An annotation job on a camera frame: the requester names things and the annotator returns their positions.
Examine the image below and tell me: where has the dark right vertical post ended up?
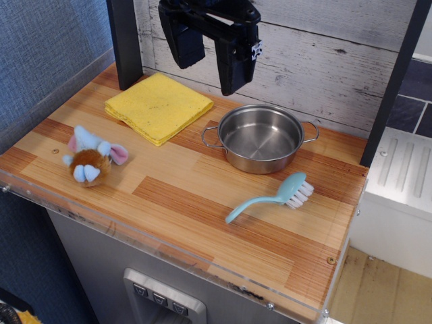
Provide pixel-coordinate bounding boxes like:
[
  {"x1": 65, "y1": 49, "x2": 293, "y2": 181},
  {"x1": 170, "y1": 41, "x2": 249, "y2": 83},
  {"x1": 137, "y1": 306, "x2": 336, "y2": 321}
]
[{"x1": 360, "y1": 0, "x2": 431, "y2": 167}]

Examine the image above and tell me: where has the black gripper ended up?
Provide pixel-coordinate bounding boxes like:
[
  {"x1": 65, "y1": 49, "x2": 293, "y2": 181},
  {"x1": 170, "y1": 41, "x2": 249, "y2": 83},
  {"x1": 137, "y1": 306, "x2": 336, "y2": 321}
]
[{"x1": 158, "y1": 1, "x2": 262, "y2": 96}]

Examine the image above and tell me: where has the light blue dish brush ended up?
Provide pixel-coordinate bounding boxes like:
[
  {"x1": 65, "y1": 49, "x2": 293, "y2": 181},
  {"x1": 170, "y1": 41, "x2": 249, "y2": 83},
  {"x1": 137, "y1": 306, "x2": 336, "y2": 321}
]
[{"x1": 225, "y1": 172, "x2": 315, "y2": 223}]

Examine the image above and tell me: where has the blue brown plush toy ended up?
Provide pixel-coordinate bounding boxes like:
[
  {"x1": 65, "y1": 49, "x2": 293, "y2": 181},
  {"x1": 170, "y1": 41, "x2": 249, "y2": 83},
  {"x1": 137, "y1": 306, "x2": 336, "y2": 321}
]
[{"x1": 62, "y1": 126, "x2": 129, "y2": 187}]

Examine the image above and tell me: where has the clear acrylic table edge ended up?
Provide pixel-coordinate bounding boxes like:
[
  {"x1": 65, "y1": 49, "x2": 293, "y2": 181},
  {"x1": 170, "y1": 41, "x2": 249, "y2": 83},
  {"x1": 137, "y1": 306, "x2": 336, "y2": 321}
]
[{"x1": 1, "y1": 163, "x2": 367, "y2": 323}]

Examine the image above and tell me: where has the stainless steel pan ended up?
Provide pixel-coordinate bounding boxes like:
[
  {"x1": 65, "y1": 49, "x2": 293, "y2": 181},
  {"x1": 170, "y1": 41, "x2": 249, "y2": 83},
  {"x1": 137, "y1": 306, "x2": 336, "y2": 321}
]
[{"x1": 201, "y1": 104, "x2": 320, "y2": 175}]

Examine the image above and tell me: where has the dark vertical post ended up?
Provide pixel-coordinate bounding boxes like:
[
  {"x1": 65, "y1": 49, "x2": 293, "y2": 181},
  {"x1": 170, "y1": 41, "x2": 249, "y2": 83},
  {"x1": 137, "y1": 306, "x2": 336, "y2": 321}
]
[
  {"x1": 106, "y1": 0, "x2": 143, "y2": 90},
  {"x1": 360, "y1": 0, "x2": 431, "y2": 167}
]

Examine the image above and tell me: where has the yellow folded cloth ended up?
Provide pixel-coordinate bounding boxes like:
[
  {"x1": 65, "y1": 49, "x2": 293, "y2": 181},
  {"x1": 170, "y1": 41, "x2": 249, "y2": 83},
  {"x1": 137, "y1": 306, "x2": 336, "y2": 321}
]
[{"x1": 105, "y1": 73, "x2": 213, "y2": 146}]

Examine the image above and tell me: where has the grey cabinet with dispenser panel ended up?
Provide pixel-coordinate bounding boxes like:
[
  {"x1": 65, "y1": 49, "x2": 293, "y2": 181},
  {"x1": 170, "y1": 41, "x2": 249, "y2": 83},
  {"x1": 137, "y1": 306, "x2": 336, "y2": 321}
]
[{"x1": 49, "y1": 211, "x2": 323, "y2": 323}]

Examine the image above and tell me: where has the yellow object bottom left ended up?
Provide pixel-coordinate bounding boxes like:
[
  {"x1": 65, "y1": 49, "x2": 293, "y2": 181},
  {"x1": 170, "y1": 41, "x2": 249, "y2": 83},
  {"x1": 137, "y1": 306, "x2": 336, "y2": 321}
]
[{"x1": 15, "y1": 310, "x2": 42, "y2": 324}]

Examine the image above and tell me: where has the dark left vertical post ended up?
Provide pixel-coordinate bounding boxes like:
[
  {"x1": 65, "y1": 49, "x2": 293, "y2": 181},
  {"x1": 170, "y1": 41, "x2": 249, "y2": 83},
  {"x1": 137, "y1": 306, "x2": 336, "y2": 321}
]
[{"x1": 106, "y1": 0, "x2": 143, "y2": 90}]

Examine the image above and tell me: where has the white toy sink drainboard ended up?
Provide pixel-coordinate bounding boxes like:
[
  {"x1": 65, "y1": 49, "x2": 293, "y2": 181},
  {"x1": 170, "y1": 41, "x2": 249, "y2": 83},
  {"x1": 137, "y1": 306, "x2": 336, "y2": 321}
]
[{"x1": 350, "y1": 128, "x2": 431, "y2": 277}]

